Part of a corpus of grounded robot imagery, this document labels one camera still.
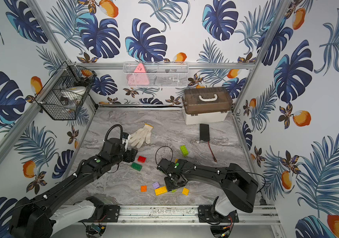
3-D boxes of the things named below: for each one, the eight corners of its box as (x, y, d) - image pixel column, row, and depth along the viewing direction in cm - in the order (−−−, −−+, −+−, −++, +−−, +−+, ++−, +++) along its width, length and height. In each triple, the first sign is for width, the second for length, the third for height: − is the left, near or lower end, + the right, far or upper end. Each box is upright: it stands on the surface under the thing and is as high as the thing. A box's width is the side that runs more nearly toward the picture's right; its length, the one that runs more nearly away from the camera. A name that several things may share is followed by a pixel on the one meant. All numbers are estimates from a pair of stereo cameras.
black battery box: (199, 140, 105) (199, 138, 103) (199, 125, 114) (199, 123, 112) (209, 141, 104) (210, 139, 103) (208, 126, 113) (209, 124, 112)
